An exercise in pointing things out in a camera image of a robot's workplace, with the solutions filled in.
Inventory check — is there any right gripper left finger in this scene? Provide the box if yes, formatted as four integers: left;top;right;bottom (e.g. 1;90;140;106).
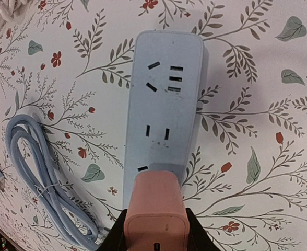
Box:
97;209;127;251

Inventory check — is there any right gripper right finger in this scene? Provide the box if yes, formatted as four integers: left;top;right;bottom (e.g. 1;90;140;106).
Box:
186;208;219;251

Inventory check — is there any pink charger plug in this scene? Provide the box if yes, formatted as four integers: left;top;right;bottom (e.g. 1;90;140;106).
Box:
124;171;190;251

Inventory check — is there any grey power strip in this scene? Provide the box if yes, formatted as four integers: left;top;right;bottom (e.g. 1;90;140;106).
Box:
123;31;204;208

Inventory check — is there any floral table mat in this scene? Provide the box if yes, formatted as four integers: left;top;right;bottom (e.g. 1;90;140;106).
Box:
0;1;307;250

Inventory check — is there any grey power strip cable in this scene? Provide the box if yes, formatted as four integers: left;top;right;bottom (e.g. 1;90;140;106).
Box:
5;113;103;246

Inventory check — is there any white coiled cable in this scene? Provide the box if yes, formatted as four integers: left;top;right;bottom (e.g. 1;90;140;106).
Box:
0;0;36;33

